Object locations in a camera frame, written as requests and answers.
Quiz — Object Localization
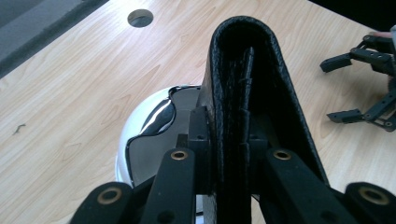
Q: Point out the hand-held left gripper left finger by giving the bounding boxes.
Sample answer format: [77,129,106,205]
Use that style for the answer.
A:
[140,105,213,224]

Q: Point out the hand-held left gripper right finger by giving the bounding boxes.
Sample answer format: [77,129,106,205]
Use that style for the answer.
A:
[247,117,358,224]

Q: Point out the white bowl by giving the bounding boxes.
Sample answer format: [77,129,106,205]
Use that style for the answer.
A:
[114,84,207,217]

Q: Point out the black leather wallet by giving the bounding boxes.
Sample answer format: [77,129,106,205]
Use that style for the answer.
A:
[195,15,332,224]

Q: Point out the round table cable hole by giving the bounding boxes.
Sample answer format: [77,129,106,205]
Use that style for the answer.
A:
[126,7,155,29]

